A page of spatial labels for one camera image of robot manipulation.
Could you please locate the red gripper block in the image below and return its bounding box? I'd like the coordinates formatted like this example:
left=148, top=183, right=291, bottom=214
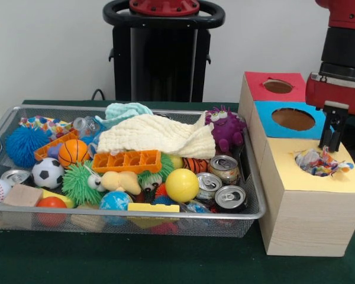
left=305, top=72, right=355, bottom=153

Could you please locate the colourful wrapper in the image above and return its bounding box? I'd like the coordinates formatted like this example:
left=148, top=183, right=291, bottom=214
left=295, top=146, right=355, bottom=180

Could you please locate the purple spiky ball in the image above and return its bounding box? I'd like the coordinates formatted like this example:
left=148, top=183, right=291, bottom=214
left=205, top=105, right=247, bottom=153

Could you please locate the cream knitted cloth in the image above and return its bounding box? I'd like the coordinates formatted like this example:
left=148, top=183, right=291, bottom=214
left=96, top=111, right=217, bottom=160

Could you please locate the wooden box with three holes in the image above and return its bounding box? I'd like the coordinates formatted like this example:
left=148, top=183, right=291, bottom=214
left=238, top=70, right=355, bottom=257

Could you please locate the yellow smooth ball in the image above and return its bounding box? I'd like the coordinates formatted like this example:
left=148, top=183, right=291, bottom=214
left=165, top=168, right=200, bottom=204

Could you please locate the dark green table cloth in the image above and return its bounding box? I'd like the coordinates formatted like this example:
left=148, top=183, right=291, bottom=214
left=0, top=99, right=355, bottom=284

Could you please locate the small orange basketball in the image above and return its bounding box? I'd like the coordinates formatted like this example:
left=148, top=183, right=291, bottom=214
left=58, top=138, right=91, bottom=169

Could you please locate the green spiky ball with eyes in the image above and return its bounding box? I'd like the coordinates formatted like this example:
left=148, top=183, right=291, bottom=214
left=61, top=164, right=107, bottom=207

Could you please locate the small soccer ball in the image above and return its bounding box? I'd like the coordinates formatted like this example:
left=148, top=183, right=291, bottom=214
left=31, top=157, right=65, bottom=191

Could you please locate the orange red ball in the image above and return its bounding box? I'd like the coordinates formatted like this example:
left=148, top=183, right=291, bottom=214
left=35, top=196, right=68, bottom=228

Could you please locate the blue spiky ball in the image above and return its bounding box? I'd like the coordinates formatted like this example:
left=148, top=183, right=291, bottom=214
left=5, top=126, right=53, bottom=169

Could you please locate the shallow wire mesh bin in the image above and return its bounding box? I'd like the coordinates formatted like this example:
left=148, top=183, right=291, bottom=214
left=0, top=104, right=267, bottom=238

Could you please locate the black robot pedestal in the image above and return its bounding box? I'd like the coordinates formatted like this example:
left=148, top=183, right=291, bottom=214
left=102, top=0, right=225, bottom=103

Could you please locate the black looped cable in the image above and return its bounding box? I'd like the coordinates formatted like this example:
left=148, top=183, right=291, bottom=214
left=91, top=88, right=107, bottom=101

